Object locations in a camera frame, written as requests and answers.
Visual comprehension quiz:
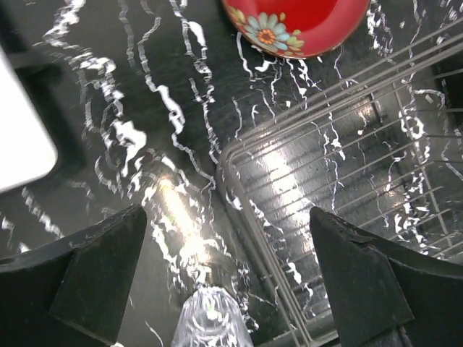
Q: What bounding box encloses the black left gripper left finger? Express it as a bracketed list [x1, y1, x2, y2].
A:
[1, 205, 147, 346]

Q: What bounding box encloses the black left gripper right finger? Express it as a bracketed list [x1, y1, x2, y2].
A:
[310, 207, 462, 346]

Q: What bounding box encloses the wire dish rack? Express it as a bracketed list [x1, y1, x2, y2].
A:
[217, 20, 462, 346]

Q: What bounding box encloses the red floral plate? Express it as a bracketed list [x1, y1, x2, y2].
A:
[222, 0, 370, 59]

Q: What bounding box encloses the clear drinking glass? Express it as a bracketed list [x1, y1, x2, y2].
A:
[171, 286, 254, 347]

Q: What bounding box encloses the white board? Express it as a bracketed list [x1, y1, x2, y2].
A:
[1, 50, 58, 192]

